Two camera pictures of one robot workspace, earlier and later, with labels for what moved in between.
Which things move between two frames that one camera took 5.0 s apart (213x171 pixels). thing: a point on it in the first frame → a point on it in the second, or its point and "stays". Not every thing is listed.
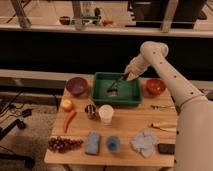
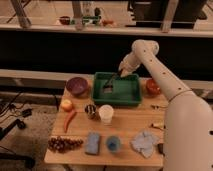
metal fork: [162, 106] stays
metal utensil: [113, 92] → [108, 87]
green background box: [88, 19] stays
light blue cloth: [144, 143] stays
